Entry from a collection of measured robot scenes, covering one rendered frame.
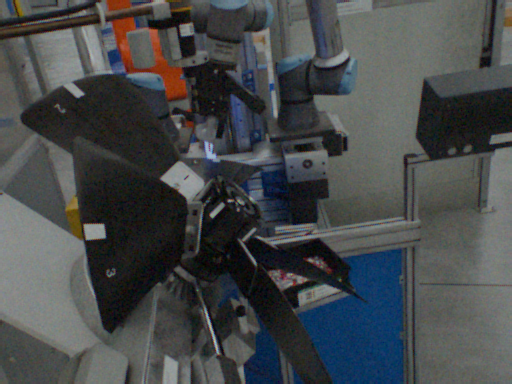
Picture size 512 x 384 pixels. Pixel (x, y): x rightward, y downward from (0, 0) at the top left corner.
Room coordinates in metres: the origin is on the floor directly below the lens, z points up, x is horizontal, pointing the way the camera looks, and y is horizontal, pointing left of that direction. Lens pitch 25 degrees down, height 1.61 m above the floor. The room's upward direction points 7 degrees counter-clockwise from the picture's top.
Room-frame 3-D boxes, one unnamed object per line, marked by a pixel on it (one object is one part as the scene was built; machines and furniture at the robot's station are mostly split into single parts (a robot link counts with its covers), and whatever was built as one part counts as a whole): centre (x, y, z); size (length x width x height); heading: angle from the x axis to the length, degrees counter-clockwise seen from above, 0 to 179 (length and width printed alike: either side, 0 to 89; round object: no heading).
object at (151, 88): (1.73, 0.36, 1.20); 0.13 x 0.12 x 0.14; 107
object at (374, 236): (1.26, 0.03, 0.82); 0.90 x 0.04 x 0.08; 94
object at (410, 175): (1.29, -0.40, 0.96); 0.03 x 0.03 x 0.20; 4
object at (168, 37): (0.88, 0.11, 1.50); 0.09 x 0.07 x 0.10; 129
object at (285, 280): (1.10, -0.06, 0.83); 0.19 x 0.14 x 0.04; 110
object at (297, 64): (1.73, -0.15, 1.20); 0.13 x 0.12 x 0.14; 61
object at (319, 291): (1.10, -0.06, 0.85); 0.22 x 0.17 x 0.07; 110
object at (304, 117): (1.73, -0.15, 1.09); 0.15 x 0.15 x 0.10
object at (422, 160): (1.29, -0.50, 1.04); 0.24 x 0.03 x 0.03; 94
